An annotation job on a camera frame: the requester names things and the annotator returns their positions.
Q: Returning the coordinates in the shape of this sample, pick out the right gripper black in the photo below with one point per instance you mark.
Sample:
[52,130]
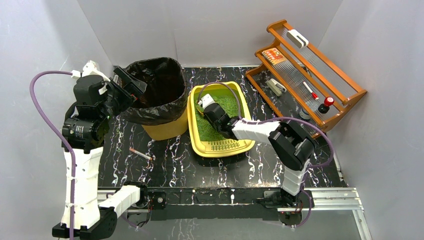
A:
[213,112]

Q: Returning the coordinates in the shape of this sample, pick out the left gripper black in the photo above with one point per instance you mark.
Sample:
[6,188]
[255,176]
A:
[127,88]

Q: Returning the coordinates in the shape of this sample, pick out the yellow litter box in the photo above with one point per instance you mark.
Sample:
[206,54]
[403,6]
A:
[220,148]

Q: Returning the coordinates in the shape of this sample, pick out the black trash bag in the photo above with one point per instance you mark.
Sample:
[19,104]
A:
[166,95]

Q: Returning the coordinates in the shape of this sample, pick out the yellow trash bin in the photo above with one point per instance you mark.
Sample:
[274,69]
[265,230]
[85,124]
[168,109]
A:
[168,130]

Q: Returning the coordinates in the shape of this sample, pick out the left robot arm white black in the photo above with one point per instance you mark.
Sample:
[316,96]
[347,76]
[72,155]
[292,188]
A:
[86,123]

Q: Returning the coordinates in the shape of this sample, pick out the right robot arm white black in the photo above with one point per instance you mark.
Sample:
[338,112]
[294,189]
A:
[291,143]

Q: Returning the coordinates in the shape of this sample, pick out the green cat litter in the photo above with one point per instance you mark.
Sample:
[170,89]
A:
[226,100]

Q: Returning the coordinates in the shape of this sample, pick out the grey white stapler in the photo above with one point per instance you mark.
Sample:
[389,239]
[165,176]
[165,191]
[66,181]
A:
[276,87]

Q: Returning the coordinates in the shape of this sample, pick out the white marker pen on table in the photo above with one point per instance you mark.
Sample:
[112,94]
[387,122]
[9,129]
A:
[147,157]

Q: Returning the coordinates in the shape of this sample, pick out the small blue white jar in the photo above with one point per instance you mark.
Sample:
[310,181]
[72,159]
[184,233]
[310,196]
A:
[304,114]

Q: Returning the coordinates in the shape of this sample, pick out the wooden shelf rack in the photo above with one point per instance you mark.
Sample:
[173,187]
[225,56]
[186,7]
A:
[304,64]

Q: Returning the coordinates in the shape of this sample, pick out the orange card packet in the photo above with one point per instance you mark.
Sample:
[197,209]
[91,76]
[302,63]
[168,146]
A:
[274,56]

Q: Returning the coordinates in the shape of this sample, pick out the red capped marker on shelf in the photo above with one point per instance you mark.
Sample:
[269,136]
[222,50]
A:
[313,94]

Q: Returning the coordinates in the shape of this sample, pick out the red black stamp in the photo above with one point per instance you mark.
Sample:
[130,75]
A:
[325,106]

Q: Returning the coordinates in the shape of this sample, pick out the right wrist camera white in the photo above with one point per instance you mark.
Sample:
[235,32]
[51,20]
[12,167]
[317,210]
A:
[205,101]

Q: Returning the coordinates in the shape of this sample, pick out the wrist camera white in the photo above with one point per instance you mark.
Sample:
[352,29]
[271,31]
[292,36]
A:
[90,68]
[205,101]

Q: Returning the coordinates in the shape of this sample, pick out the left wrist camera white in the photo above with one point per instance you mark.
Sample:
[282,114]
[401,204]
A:
[90,68]

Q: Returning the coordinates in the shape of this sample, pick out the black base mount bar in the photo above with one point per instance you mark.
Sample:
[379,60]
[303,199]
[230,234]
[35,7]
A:
[266,203]

